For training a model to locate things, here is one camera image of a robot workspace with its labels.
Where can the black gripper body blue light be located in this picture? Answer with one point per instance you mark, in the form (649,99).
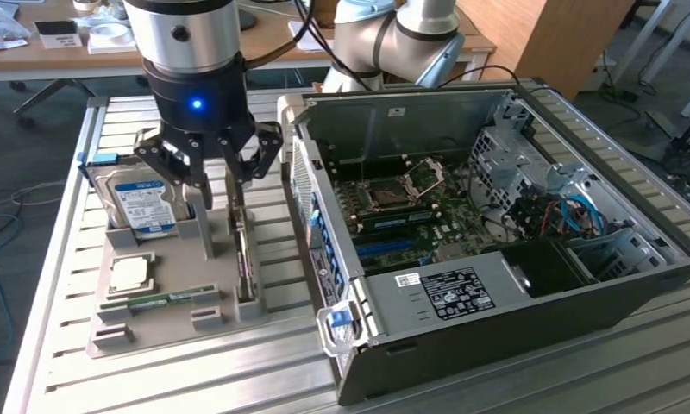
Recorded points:
(199,108)

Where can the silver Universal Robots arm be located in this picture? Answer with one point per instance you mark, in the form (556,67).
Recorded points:
(187,30)

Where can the hard disk drive blue label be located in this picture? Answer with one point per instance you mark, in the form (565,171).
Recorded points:
(140,202)

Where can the white flat box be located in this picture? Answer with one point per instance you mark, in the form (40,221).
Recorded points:
(112,47)

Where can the white tape roll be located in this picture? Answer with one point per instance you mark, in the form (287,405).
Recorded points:
(111,32)

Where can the grey parts rack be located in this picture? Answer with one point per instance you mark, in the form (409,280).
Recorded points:
(184,267)

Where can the CPU socket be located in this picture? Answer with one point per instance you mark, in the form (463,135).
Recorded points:
(388,194)

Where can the thin graphics card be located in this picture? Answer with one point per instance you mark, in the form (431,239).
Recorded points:
(245,259)

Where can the white paper sheets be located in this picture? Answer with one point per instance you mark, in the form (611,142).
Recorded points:
(308,36)

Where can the silver CPU chip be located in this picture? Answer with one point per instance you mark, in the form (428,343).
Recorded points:
(131,274)

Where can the installed RAM stick white label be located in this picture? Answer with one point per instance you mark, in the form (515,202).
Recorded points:
(397,219)

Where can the wooden desk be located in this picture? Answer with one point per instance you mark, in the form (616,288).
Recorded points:
(45,58)

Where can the metal socket cover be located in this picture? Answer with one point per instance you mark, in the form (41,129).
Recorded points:
(424,177)

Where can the black and white card box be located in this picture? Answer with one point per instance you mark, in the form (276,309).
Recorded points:
(57,34)

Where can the green RAM stick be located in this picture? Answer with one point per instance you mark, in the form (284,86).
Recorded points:
(161,298)

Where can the beige tape roll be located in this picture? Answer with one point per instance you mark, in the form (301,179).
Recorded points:
(87,4)

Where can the blue expansion slot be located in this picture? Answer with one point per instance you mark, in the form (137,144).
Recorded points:
(383,249)

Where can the green motherboard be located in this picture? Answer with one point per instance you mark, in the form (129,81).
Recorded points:
(432,228)

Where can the white paper tag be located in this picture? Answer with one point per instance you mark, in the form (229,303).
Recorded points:
(5,44)

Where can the clear plastic bag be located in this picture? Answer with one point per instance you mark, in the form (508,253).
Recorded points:
(0,19)

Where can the blue case latch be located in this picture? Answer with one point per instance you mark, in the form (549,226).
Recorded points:
(339,321)

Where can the metal disk bay cage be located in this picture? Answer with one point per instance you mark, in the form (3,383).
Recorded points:
(507,164)

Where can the grey power supply black label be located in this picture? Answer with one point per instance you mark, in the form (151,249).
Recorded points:
(437,297)

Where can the wooden cabinet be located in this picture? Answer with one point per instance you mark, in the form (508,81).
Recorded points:
(547,39)

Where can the black plastic shroud box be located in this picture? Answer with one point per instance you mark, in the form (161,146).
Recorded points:
(547,269)

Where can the black open PC case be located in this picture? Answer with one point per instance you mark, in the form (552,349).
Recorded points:
(495,336)

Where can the white desk frame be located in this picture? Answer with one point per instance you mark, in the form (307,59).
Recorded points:
(661,39)

